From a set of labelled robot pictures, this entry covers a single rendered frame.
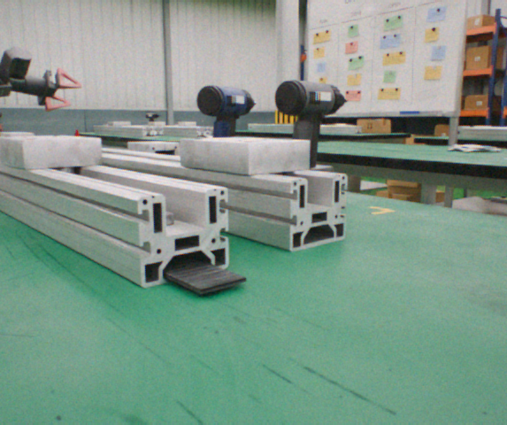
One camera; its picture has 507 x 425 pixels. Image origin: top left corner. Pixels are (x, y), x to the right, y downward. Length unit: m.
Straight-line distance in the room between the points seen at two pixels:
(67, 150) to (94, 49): 12.16
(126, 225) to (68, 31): 12.38
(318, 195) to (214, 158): 0.15
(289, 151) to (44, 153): 0.34
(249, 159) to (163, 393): 0.37
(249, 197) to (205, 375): 0.34
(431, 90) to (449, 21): 0.45
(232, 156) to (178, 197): 0.13
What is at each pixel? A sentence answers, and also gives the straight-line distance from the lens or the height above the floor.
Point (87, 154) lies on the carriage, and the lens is 0.77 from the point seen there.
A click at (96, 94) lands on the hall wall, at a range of 12.83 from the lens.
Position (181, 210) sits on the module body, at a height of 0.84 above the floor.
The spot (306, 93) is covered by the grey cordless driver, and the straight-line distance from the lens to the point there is 0.84.
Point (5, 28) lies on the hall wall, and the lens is 12.49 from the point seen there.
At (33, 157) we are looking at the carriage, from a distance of 0.75.
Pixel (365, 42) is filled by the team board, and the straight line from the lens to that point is 4.06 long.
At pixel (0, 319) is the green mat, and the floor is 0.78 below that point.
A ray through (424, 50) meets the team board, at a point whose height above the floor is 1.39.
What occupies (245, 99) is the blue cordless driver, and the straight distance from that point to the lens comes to 1.04.
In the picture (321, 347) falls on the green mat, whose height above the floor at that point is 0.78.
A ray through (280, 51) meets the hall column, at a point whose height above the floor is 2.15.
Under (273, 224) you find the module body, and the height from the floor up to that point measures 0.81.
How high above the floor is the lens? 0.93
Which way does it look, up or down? 10 degrees down
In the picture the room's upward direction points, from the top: straight up
